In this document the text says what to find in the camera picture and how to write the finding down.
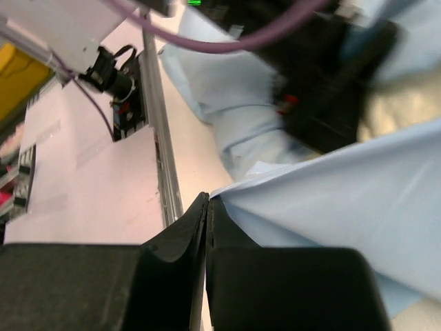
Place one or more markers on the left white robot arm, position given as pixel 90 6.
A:
pixel 323 92

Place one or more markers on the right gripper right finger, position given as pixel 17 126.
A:
pixel 250 287

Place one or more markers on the yellow bin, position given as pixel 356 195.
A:
pixel 20 76

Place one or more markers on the light blue pillowcase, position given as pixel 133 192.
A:
pixel 381 196

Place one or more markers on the cream yellow foam pillow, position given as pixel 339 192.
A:
pixel 409 100

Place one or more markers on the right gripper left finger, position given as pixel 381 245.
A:
pixel 156 285

